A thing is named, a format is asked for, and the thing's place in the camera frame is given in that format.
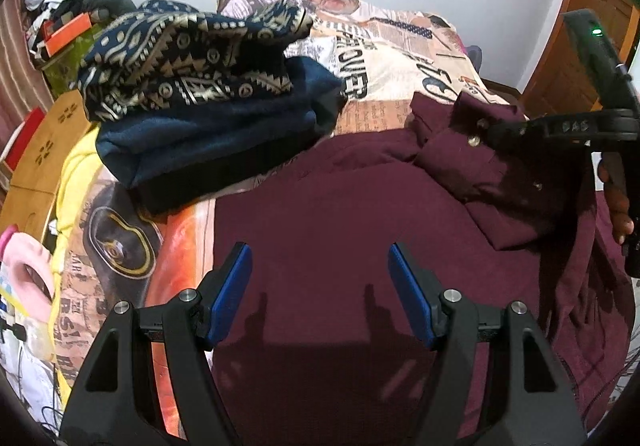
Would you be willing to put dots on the printed bed sheet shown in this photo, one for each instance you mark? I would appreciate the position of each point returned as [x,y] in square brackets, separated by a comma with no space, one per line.
[400,56]

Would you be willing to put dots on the navy blue fleece garment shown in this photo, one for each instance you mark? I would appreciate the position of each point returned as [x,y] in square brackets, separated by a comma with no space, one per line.
[225,126]

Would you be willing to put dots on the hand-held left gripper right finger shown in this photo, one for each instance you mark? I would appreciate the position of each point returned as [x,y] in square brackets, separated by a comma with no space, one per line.
[410,296]

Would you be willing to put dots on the black garment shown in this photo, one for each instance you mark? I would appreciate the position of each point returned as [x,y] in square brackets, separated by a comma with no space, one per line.
[200,186]

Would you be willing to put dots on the striped curtain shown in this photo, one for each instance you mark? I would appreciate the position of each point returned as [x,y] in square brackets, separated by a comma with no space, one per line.
[20,76]

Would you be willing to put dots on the red box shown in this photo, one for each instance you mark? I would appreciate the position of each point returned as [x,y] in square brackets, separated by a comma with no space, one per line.
[25,136]

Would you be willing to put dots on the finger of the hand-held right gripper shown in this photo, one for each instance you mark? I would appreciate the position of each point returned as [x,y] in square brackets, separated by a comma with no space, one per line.
[560,126]

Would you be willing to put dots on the navy patterned garment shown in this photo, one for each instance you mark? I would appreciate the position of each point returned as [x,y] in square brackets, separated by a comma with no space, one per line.
[190,51]

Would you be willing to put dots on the wooden folding table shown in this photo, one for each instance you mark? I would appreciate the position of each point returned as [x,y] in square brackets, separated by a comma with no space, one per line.
[47,151]

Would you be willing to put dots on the green patterned cloth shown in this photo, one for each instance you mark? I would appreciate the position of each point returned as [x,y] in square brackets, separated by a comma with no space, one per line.
[65,68]

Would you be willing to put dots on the yellow garment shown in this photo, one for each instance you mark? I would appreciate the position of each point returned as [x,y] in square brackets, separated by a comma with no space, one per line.
[75,161]

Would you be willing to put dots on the dark green cushion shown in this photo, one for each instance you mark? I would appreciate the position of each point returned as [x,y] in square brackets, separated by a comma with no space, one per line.
[112,1]

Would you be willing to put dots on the wooden wardrobe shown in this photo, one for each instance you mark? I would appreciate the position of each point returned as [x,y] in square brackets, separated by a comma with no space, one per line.
[585,1]

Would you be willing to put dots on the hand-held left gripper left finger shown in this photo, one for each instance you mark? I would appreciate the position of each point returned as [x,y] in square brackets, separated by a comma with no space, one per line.
[232,296]

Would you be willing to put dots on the maroon garment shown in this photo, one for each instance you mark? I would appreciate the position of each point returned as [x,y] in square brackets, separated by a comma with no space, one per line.
[350,226]

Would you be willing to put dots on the purple cloth item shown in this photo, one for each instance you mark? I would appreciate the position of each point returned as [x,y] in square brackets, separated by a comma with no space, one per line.
[474,55]

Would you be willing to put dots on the orange box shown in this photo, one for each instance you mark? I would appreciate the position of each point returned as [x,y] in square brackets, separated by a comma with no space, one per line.
[65,33]

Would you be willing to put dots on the person's right hand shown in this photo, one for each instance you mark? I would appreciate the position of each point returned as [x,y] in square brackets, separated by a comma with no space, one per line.
[620,211]

